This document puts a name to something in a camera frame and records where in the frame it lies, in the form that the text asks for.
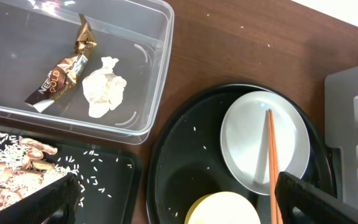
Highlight wooden chopstick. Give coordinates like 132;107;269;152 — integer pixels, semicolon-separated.
267;110;278;224
270;110;283;224

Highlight yellow bowl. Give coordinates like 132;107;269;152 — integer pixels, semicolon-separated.
185;192;261;224

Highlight food scraps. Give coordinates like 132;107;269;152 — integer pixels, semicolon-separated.
0;132;79;211

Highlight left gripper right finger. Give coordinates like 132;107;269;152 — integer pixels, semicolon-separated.
275;172;358;224

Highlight clear plastic bin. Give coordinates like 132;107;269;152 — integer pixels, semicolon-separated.
0;0;174;145

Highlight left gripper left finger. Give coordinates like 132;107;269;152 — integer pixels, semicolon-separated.
0;174;80;224

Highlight gold snack wrapper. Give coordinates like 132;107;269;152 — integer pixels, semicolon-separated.
25;14;97;113

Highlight white napkin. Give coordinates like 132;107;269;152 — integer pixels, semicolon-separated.
82;57;127;118

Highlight grey dishwasher rack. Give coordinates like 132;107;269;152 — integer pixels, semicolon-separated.
324;67;358;208

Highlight round black tray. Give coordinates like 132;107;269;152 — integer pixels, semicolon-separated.
146;82;337;224

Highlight grey plate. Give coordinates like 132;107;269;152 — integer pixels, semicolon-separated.
220;91;310;195

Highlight black rectangular tray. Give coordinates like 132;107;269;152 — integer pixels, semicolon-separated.
0;126;143;224

